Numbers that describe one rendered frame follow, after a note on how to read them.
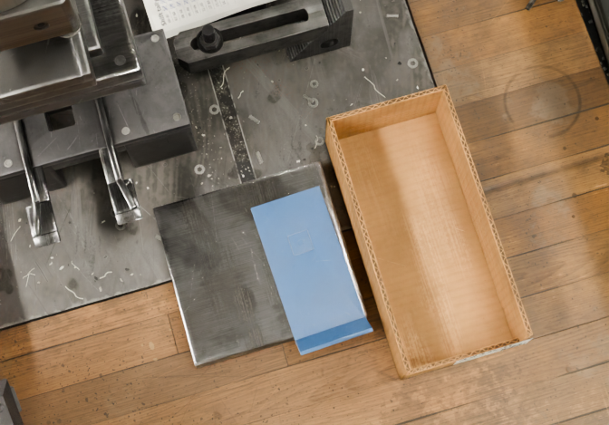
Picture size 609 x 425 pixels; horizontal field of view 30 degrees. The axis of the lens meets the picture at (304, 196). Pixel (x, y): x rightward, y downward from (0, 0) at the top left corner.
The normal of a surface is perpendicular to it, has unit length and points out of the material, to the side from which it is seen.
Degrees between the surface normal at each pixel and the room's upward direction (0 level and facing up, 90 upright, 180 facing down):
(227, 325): 0
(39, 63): 0
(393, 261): 0
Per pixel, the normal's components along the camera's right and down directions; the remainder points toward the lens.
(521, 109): 0.00, -0.25
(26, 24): 0.28, 0.93
